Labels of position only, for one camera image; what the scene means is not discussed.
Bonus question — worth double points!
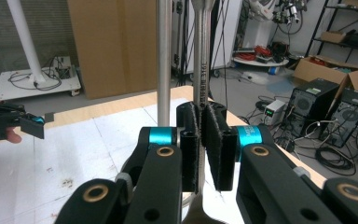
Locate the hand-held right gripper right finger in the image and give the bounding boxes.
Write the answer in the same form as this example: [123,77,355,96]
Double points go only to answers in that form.
[200,101,240,192]

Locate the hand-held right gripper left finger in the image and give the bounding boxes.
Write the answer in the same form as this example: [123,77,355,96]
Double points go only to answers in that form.
[175,101,200,193]

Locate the steel pole stand round base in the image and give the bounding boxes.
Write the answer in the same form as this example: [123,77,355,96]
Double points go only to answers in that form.
[119,0,203,209]

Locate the engraved steel kitchen utensil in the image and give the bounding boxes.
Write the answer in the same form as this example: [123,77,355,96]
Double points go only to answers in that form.
[181,0,228,224]

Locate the white grid mat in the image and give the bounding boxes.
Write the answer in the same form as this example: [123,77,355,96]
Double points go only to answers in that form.
[0,97,241,224]

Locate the white power supply unit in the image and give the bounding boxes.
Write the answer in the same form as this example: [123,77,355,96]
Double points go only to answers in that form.
[263,99,287,126]

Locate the white pole stand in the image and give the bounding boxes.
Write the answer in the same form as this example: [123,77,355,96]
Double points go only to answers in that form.
[0,0,82,104]

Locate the blue tape roll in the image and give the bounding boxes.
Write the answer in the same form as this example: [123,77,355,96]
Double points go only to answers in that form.
[268,65,282,77]

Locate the round white low table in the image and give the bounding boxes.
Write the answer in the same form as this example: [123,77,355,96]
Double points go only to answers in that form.
[232,55,290,68]

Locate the black computer tower green sticker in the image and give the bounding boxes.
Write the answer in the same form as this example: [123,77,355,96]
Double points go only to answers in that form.
[286,77,340,138]

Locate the black pillar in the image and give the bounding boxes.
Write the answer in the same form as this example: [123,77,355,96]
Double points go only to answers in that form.
[210,0,222,71]

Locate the large brown cardboard sheet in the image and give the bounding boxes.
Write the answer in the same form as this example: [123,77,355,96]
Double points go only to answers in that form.
[67,0,159,100]

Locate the small cardboard box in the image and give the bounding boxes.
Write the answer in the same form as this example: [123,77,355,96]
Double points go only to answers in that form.
[319,30,348,44]

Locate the black metal shelf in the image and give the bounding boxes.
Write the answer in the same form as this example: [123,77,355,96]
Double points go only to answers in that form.
[305,0,358,73]

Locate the black cable loop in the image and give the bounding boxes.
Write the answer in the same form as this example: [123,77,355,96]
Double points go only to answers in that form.
[7,57,63,91]

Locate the red cable bundle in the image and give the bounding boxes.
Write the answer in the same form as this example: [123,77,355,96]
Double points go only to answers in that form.
[238,45,274,62]

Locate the black cable coil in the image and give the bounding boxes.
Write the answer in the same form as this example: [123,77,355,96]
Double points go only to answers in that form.
[314,145,358,173]

